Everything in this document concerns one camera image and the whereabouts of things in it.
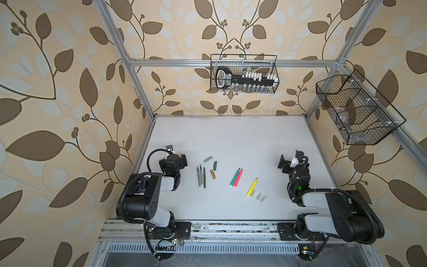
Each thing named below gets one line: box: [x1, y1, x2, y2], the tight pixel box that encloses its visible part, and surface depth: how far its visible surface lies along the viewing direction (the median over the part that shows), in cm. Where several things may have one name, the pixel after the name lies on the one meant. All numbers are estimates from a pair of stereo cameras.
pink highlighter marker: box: [233, 168, 243, 189], surface depth 92 cm
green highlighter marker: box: [229, 167, 241, 187], surface depth 93 cm
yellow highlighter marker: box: [246, 177, 259, 197], surface depth 88 cm
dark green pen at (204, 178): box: [203, 166, 207, 189], surface depth 93 cm
